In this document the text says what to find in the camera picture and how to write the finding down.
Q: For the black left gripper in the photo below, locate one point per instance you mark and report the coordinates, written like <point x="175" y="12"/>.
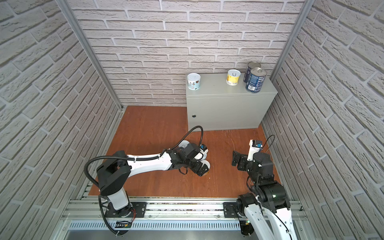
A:
<point x="201" y="169"/>

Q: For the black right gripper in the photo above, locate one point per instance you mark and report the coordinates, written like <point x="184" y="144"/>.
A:
<point x="237" y="159"/>

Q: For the orange can white lid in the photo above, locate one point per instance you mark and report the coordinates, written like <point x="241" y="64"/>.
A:
<point x="206" y="165"/>

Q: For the blue Progresso soup can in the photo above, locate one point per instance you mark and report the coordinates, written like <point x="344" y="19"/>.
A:
<point x="256" y="80"/>

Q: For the yellow label can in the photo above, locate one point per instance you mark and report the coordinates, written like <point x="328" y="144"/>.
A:
<point x="233" y="77"/>

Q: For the red label soup can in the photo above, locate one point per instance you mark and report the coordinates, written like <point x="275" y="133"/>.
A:
<point x="250" y="66"/>

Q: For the white grey label can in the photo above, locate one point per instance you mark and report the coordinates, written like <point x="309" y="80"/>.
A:
<point x="183" y="144"/>

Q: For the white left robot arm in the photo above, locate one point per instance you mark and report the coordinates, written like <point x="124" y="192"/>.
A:
<point x="114" y="172"/>

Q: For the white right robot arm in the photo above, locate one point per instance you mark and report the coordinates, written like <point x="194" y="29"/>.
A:
<point x="267" y="204"/>

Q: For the grey metal cabinet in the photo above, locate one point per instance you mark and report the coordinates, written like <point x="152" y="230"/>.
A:
<point x="219" y="106"/>

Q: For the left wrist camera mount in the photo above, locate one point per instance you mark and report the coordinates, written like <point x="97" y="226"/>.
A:
<point x="195" y="150"/>

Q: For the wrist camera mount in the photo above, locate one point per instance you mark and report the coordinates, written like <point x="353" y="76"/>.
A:
<point x="195" y="150"/>
<point x="258" y="163"/>

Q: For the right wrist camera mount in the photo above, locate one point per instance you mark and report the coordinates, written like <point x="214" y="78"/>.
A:
<point x="258" y="163"/>

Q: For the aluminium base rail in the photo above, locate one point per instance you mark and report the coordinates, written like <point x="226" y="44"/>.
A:
<point x="179" y="214"/>

